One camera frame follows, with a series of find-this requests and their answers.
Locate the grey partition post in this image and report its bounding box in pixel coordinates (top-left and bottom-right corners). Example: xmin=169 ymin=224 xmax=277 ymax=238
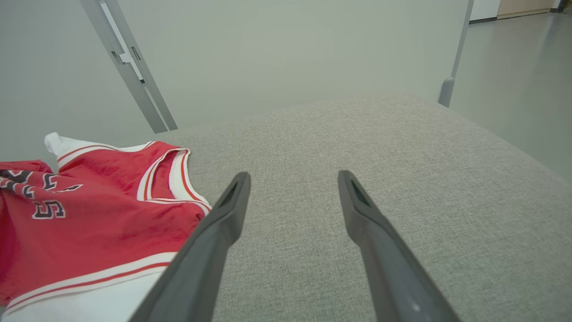
xmin=103 ymin=0 xmax=179 ymax=131
xmin=80 ymin=0 xmax=168 ymax=134

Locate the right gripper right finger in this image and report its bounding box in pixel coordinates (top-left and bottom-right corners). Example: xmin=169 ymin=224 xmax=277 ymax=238
xmin=337 ymin=169 xmax=461 ymax=322

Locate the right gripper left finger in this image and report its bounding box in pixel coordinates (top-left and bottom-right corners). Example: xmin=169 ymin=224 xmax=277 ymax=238
xmin=129 ymin=171 xmax=251 ymax=322

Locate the red basketball jersey white trim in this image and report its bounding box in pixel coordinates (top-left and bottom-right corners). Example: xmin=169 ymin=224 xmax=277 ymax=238
xmin=0 ymin=132 xmax=212 ymax=322

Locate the grey metal partition end leg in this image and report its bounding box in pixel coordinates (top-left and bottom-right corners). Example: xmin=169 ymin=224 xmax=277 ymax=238
xmin=437 ymin=0 xmax=475 ymax=108

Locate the beige wooden cabinet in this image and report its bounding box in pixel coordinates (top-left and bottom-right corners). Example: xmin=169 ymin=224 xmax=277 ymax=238
xmin=497 ymin=0 xmax=555 ymax=20

